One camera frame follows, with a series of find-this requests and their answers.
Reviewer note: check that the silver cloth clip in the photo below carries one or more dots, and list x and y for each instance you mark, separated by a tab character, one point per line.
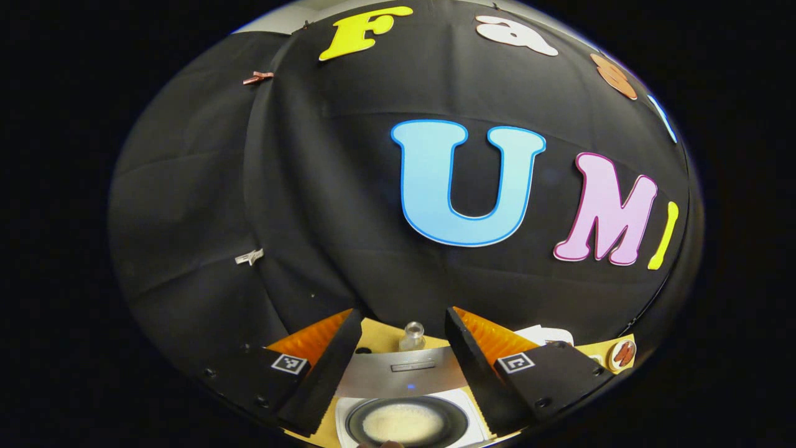
249	256

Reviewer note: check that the white toaster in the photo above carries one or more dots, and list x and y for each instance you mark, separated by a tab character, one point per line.
541	335

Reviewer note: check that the small glass bottle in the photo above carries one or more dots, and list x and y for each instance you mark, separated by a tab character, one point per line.
411	339

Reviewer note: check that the red meat piece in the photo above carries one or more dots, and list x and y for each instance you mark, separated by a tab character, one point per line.
629	351
620	358

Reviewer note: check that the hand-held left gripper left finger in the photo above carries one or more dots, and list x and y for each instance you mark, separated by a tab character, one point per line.
326	379

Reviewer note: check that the white round plate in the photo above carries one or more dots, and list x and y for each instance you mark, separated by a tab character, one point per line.
612	365

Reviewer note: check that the white rice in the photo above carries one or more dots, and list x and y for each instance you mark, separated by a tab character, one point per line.
404	423

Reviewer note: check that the white rice cooker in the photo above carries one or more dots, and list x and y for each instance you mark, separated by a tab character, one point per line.
404	379

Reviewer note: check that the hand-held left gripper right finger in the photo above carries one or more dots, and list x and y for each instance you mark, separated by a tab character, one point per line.
476	379

